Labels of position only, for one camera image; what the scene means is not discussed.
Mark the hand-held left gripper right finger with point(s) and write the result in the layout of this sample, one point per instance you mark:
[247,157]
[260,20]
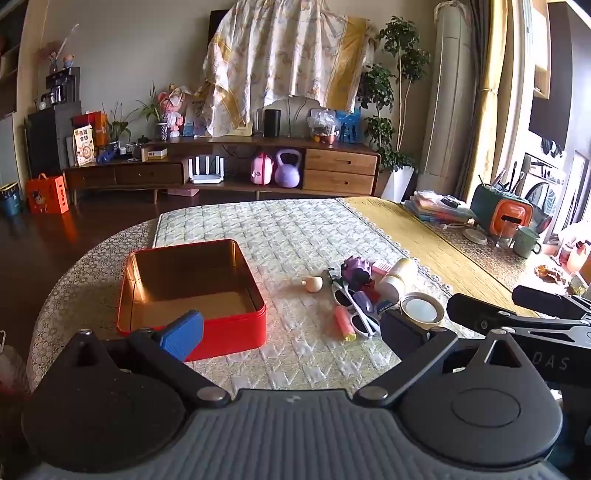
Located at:
[406,333]

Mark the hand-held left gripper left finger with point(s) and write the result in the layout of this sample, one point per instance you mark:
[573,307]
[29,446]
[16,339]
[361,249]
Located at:
[182,334]

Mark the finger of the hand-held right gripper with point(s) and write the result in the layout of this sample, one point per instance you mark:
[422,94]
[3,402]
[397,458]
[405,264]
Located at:
[545,302]
[466,309]

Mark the white sunglasses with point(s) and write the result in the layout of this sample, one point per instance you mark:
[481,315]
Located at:
[358,321]

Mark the red tin box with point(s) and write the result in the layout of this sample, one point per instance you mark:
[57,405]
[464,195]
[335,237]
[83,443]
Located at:
[184,281]

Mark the red snack packet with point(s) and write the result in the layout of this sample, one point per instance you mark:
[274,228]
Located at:
[371,289]

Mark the purple toy figure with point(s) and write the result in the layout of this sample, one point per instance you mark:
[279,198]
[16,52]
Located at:
[356,268]

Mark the small beige wooden gourd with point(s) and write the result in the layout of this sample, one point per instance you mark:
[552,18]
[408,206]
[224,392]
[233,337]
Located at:
[314,285]

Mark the round silver tin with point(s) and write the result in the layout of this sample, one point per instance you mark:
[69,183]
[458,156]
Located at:
[421,309]

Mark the small blue object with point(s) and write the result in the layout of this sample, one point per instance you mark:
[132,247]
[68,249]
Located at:
[386,306]

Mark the purple block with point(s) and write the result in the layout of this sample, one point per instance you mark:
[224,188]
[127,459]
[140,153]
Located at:
[364,302]

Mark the brown lace table runner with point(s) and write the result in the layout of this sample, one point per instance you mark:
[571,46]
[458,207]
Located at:
[508,263]

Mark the white plastic bottle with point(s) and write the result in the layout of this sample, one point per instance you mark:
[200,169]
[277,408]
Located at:
[398,279]

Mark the green mug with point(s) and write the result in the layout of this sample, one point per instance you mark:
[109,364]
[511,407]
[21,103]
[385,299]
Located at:
[525,241]

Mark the pink ribbed block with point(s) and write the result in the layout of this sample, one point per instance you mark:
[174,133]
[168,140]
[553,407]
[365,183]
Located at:
[381,268]

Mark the yellow woven tablecloth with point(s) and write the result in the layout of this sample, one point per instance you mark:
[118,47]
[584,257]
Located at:
[429,249]

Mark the white round lid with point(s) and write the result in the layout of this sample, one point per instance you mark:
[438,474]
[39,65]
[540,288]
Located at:
[475,235]

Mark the green orange desk organizer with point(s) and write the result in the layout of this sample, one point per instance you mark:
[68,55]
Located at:
[501,212]

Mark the stack of books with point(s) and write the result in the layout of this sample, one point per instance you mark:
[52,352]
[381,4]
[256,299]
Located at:
[438,207]

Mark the quilted table cover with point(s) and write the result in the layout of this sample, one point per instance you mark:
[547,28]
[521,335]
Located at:
[286,240]

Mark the white plant pot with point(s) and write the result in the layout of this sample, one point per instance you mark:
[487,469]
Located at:
[398,184]

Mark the white router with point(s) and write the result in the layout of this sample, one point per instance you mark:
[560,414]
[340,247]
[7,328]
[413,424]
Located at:
[206,173]

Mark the wooden media cabinet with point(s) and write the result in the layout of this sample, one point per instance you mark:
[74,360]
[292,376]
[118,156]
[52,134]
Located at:
[337,170]

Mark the pink toy suitcase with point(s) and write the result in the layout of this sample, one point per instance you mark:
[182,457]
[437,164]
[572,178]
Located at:
[262,170]

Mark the yellow white flat box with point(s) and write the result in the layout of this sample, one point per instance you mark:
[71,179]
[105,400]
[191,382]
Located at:
[154,153]

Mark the purple kettlebell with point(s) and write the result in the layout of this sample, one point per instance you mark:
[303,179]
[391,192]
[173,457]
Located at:
[288,174]

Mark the orange paper bag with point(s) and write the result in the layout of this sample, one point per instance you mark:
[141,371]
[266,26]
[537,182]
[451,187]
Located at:
[46,196]

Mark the blue toy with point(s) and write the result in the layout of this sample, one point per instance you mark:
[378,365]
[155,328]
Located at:
[107,154]

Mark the white standing air conditioner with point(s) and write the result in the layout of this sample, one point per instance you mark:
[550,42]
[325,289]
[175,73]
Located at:
[448,101]

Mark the white orange cereal box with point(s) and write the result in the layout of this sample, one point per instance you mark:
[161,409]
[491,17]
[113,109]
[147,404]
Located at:
[85,146]

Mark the yellow curtain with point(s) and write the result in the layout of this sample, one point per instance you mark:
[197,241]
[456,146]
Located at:
[489,92]

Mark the small leafy potted plant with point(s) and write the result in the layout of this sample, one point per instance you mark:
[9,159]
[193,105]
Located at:
[117,127]

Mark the teal bucket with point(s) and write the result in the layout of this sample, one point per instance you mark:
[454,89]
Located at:
[10,201]

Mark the plastic bag of fruit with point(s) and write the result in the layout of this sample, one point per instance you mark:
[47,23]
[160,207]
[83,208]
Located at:
[322,127]

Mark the red gift bag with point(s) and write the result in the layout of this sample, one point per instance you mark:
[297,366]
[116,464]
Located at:
[99,127]

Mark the pink doll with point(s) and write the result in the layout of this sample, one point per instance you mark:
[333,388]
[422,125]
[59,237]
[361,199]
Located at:
[171,110]

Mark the potted orchid plant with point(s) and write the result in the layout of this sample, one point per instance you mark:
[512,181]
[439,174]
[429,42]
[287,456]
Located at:
[154,110]

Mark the black speaker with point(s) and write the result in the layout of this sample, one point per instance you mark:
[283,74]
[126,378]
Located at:
[272,122]

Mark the dark cabinet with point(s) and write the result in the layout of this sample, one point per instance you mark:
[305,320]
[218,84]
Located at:
[46,138]

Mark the grey scalloped cushion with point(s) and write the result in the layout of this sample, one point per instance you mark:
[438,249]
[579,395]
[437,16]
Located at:
[298,115]

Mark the tall green potted tree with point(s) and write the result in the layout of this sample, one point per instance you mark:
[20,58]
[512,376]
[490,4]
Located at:
[406,50]

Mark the black coffee machine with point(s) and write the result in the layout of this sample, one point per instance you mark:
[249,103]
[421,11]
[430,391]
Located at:
[62,87]

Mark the floral draped cloth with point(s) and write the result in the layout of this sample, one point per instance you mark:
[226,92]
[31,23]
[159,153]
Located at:
[281,60]

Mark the wall shelf unit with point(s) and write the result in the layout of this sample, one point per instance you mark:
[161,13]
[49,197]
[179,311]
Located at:
[9,60]

